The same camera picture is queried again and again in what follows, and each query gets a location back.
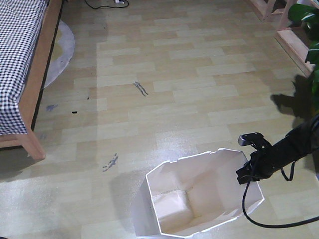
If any black power cord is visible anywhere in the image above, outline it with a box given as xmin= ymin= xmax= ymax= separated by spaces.
xmin=83 ymin=0 xmax=130 ymax=9

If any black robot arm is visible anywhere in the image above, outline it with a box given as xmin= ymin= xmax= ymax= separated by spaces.
xmin=236 ymin=116 xmax=319 ymax=184

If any light wooden shelf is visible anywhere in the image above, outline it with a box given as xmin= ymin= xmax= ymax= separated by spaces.
xmin=247 ymin=0 xmax=314 ymax=76

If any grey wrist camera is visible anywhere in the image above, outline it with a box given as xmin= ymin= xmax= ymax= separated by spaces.
xmin=237 ymin=132 xmax=272 ymax=150

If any wooden bed frame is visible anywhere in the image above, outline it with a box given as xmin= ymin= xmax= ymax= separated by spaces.
xmin=0 ymin=0 xmax=63 ymax=160

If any white plastic trash bin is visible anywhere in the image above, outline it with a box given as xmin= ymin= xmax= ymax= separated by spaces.
xmin=132 ymin=148 xmax=264 ymax=239

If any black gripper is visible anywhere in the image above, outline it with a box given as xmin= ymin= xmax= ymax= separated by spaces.
xmin=236 ymin=149 xmax=272 ymax=185

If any black white checkered bedsheet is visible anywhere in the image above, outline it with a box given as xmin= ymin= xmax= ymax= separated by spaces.
xmin=0 ymin=0 xmax=49 ymax=135

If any round grey rug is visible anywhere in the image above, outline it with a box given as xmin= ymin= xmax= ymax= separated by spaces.
xmin=44 ymin=20 xmax=75 ymax=88

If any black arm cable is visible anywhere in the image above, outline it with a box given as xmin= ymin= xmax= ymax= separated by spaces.
xmin=241 ymin=159 xmax=319 ymax=228

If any green potted plant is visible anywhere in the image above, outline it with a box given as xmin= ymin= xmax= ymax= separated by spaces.
xmin=288 ymin=3 xmax=319 ymax=113

